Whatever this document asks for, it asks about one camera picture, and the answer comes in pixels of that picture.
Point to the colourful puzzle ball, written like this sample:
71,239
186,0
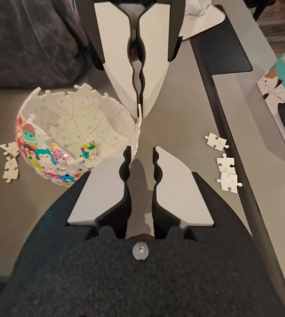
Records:
68,129

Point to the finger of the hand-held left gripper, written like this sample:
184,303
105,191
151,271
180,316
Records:
115,49
157,49

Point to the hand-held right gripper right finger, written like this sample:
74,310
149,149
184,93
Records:
182,198

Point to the person's left forearm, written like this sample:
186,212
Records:
28,39

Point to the white sheet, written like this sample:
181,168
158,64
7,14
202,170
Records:
207,25

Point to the teal puzzle box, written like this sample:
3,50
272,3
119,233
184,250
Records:
283,99

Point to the black mat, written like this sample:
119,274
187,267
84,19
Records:
221,44

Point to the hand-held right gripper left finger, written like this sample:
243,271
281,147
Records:
95,198

